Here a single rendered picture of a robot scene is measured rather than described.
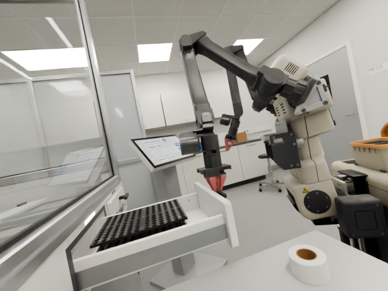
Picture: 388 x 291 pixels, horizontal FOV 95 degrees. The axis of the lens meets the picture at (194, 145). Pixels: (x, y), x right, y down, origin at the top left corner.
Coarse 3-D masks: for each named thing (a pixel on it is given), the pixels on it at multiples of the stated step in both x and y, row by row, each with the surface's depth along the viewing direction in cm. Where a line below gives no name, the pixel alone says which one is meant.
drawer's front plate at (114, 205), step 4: (120, 188) 88; (116, 192) 79; (120, 192) 82; (112, 196) 72; (116, 196) 73; (112, 200) 66; (116, 200) 71; (120, 200) 79; (124, 200) 88; (108, 204) 63; (112, 204) 64; (116, 204) 70; (120, 204) 77; (124, 204) 86; (108, 208) 63; (112, 208) 64; (116, 208) 69; (120, 208) 76; (124, 208) 84; (112, 212) 64
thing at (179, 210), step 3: (174, 201) 59; (177, 201) 58; (174, 204) 55; (177, 204) 55; (177, 207) 52; (180, 207) 52; (177, 210) 50; (180, 210) 49; (183, 210) 49; (180, 213) 48; (183, 213) 47; (180, 216) 45; (183, 216) 45; (186, 216) 45; (180, 219) 44; (183, 219) 44
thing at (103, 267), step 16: (192, 208) 65; (96, 224) 55; (192, 224) 41; (208, 224) 42; (224, 224) 42; (80, 240) 44; (144, 240) 38; (160, 240) 39; (176, 240) 39; (192, 240) 40; (208, 240) 41; (224, 240) 42; (80, 256) 41; (96, 256) 36; (112, 256) 36; (128, 256) 37; (144, 256) 38; (160, 256) 38; (176, 256) 39; (80, 272) 35; (96, 272) 35; (112, 272) 36; (128, 272) 37; (80, 288) 34
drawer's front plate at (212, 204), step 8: (200, 184) 63; (200, 192) 61; (208, 192) 51; (200, 200) 63; (208, 200) 53; (216, 200) 46; (224, 200) 42; (208, 208) 54; (216, 208) 47; (224, 208) 41; (208, 216) 56; (224, 216) 42; (232, 216) 41; (232, 224) 41; (232, 232) 41; (232, 240) 41
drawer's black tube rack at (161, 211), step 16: (144, 208) 57; (160, 208) 54; (112, 224) 49; (128, 224) 47; (144, 224) 45; (160, 224) 44; (176, 224) 49; (96, 240) 41; (112, 240) 40; (128, 240) 44
